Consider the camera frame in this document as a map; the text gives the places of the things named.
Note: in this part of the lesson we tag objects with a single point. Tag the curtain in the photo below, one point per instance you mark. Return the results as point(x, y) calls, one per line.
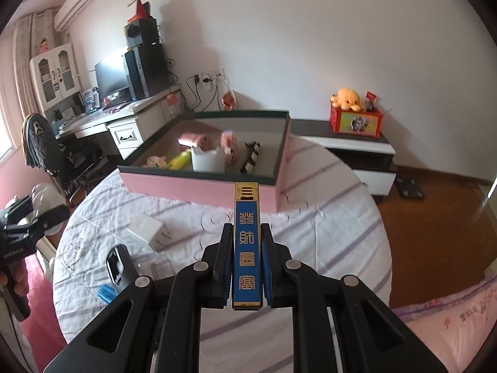
point(33, 35)

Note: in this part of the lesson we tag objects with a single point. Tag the small pink cow figurine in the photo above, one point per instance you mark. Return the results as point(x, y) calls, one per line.
point(156, 162)

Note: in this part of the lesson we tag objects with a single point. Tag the yellow octopus plush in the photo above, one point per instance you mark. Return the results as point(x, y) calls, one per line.
point(347, 100)

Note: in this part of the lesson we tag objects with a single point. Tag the pixel block figure toy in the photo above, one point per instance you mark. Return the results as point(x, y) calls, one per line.
point(229, 145)

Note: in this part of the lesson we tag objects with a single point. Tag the blue gold rectangular box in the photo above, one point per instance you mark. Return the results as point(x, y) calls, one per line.
point(247, 275)

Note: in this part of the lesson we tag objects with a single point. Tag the white glass cabinet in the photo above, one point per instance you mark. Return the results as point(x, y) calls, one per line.
point(54, 75)

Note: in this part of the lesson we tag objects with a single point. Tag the black office chair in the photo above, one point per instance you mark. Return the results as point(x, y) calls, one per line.
point(75, 165)

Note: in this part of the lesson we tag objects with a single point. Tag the red paper hat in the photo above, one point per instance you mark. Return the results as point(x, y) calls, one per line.
point(138, 10)

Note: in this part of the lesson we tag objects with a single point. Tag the white cup in box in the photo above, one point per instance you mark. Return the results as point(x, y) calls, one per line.
point(212, 161)

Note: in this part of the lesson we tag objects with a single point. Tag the orange cap bottle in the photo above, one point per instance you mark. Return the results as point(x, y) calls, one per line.
point(174, 104)

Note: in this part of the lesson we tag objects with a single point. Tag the white power adapter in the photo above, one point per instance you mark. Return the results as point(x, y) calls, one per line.
point(149, 231)

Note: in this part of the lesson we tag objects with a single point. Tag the black speaker box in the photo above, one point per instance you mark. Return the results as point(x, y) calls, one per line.
point(141, 32)

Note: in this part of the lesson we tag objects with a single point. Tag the white desk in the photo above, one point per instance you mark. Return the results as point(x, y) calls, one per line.
point(129, 127)

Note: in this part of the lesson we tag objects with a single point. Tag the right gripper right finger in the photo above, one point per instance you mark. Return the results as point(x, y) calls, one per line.
point(277, 283)

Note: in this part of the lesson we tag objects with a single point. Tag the black white low cabinet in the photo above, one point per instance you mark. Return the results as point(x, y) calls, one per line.
point(370, 158)

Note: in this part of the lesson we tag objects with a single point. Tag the yellow toy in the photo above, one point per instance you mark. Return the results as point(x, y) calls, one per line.
point(180, 161)

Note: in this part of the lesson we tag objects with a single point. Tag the black toy track piece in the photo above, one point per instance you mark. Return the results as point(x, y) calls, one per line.
point(253, 150)

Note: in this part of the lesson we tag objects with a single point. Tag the anatomy model figure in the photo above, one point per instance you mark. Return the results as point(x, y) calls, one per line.
point(229, 101)

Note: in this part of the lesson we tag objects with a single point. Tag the pink pillow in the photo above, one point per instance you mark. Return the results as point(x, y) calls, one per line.
point(455, 327)

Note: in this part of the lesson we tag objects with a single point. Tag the wall air conditioner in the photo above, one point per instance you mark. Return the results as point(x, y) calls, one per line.
point(69, 11)

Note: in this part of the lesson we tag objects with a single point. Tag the pink storage box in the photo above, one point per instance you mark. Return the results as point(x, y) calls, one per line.
point(272, 129)

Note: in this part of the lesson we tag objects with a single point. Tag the white striped tablecloth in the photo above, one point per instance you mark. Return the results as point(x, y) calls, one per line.
point(327, 219)

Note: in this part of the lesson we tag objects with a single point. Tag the red decorated box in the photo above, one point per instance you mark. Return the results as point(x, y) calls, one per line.
point(356, 123)

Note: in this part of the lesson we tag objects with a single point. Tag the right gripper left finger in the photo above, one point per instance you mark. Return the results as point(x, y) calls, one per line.
point(216, 284)

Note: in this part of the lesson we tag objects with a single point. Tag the black remote control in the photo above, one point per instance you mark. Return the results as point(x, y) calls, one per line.
point(120, 267)

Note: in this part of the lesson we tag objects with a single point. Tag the black bathroom scale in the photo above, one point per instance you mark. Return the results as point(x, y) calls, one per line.
point(409, 189)

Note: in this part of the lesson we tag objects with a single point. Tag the black computer tower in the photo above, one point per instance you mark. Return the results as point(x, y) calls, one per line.
point(146, 70)

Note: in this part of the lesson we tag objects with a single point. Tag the person left hand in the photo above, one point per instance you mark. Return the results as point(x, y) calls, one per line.
point(20, 279)

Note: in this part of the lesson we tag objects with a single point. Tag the computer monitor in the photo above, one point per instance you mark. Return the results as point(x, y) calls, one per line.
point(110, 77)

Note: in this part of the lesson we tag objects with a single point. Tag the blue plastic piece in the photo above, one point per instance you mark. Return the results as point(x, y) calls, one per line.
point(106, 293)

